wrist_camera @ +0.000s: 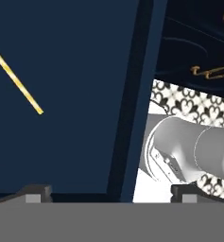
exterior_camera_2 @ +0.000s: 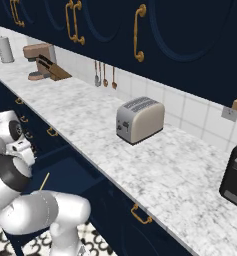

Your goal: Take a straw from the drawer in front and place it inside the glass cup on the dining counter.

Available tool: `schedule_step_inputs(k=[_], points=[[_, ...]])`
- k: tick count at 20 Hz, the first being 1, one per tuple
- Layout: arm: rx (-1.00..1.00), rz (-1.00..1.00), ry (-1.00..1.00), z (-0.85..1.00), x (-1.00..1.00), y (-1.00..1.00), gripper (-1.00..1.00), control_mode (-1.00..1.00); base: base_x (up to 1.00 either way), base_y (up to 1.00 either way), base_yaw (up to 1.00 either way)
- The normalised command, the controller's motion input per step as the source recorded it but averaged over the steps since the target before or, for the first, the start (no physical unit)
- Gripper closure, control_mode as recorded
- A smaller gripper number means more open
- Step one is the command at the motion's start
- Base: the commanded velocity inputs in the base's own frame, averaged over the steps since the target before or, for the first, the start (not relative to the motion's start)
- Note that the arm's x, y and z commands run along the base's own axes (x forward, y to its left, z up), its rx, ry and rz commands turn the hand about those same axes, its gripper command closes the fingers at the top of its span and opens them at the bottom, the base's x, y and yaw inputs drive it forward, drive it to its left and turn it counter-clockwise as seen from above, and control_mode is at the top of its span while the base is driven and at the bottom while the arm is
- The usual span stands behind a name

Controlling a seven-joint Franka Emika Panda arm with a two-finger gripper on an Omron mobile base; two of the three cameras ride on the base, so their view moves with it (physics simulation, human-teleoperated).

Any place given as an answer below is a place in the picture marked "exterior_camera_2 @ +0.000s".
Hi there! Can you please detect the silver and cream toaster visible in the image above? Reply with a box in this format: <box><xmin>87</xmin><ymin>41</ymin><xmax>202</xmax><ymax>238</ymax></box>
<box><xmin>115</xmin><ymin>96</ymin><xmax>166</xmax><ymax>146</ymax></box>

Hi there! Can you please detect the open navy drawer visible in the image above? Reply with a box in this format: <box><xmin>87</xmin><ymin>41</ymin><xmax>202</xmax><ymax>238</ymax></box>
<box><xmin>21</xmin><ymin>145</ymin><xmax>106</xmax><ymax>208</ymax></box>

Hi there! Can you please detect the thin yellow straw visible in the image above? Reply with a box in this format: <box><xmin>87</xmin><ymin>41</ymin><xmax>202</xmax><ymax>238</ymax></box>
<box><xmin>39</xmin><ymin>171</ymin><xmax>51</xmax><ymax>192</ymax></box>

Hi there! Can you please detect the navy wall cupboard door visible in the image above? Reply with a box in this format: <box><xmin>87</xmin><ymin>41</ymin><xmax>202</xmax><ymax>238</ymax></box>
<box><xmin>0</xmin><ymin>0</ymin><xmax>17</xmax><ymax>30</ymax></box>
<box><xmin>13</xmin><ymin>0</ymin><xmax>75</xmax><ymax>54</ymax></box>
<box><xmin>71</xmin><ymin>0</ymin><xmax>134</xmax><ymax>72</ymax></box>
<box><xmin>131</xmin><ymin>0</ymin><xmax>237</xmax><ymax>109</ymax></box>

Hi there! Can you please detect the brown coffee machine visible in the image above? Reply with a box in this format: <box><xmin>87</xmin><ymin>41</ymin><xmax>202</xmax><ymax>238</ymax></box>
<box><xmin>22</xmin><ymin>42</ymin><xmax>58</xmax><ymax>82</ymax></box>

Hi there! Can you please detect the hanging brown spoon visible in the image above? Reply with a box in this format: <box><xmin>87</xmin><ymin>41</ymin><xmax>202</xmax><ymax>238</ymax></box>
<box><xmin>111</xmin><ymin>66</ymin><xmax>118</xmax><ymax>91</ymax></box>
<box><xmin>102</xmin><ymin>63</ymin><xmax>109</xmax><ymax>88</ymax></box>

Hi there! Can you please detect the navy base cupboard front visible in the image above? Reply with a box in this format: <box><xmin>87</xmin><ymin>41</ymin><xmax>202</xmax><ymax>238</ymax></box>
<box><xmin>88</xmin><ymin>179</ymin><xmax>193</xmax><ymax>256</ymax></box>

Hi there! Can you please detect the grey wall socket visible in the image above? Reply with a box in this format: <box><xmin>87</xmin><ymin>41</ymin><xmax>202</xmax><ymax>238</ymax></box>
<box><xmin>221</xmin><ymin>106</ymin><xmax>237</xmax><ymax>123</ymax></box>

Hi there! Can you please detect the white paper towel roll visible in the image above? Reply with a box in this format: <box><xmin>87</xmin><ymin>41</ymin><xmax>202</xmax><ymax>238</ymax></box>
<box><xmin>0</xmin><ymin>35</ymin><xmax>16</xmax><ymax>64</ymax></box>

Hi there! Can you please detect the black toaster oven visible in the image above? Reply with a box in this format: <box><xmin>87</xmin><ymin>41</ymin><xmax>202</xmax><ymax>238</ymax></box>
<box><xmin>218</xmin><ymin>137</ymin><xmax>237</xmax><ymax>212</ymax></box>

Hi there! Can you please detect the gold cupboard handle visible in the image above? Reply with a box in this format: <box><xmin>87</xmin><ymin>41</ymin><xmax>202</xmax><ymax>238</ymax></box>
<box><xmin>9</xmin><ymin>0</ymin><xmax>18</xmax><ymax>26</ymax></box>
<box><xmin>133</xmin><ymin>3</ymin><xmax>148</xmax><ymax>63</ymax></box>
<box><xmin>64</xmin><ymin>0</ymin><xmax>75</xmax><ymax>42</ymax></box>
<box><xmin>73</xmin><ymin>0</ymin><xmax>86</xmax><ymax>46</ymax></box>
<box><xmin>15</xmin><ymin>0</ymin><xmax>26</xmax><ymax>29</ymax></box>

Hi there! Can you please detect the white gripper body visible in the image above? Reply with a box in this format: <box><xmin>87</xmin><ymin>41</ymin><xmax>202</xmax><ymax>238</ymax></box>
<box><xmin>15</xmin><ymin>150</ymin><xmax>36</xmax><ymax>168</ymax></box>

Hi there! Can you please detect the navy base drawer stack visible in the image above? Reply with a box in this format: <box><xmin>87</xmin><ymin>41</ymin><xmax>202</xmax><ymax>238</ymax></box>
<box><xmin>0</xmin><ymin>78</ymin><xmax>71</xmax><ymax>158</ymax></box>

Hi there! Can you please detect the hanging grey spatula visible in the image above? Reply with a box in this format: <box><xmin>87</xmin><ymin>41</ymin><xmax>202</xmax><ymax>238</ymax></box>
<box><xmin>94</xmin><ymin>60</ymin><xmax>102</xmax><ymax>88</ymax></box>

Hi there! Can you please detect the wooden knife block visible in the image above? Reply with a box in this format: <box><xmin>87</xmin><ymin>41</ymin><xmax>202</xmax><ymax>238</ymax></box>
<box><xmin>35</xmin><ymin>54</ymin><xmax>73</xmax><ymax>82</ymax></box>

